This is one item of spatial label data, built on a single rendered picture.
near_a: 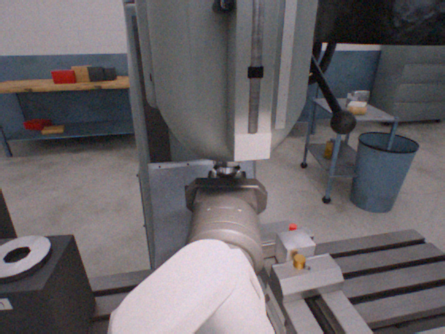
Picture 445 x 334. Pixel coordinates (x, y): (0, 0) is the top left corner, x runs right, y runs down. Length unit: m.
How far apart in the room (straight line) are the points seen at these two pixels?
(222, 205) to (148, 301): 0.13
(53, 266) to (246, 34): 0.42
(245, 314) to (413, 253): 0.67
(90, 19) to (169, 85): 4.39
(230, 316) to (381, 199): 2.59
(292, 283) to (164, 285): 0.34
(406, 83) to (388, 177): 3.07
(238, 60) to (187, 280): 0.19
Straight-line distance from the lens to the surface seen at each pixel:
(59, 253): 0.53
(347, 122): 0.35
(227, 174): 0.42
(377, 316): 0.68
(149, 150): 0.81
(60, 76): 4.25
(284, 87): 0.33
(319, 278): 0.56
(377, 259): 0.81
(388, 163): 2.59
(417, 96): 5.76
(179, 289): 0.22
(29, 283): 0.50
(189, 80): 0.30
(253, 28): 0.27
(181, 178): 0.83
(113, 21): 4.64
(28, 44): 4.94
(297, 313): 0.54
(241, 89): 0.27
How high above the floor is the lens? 1.46
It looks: 27 degrees down
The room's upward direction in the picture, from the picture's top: straight up
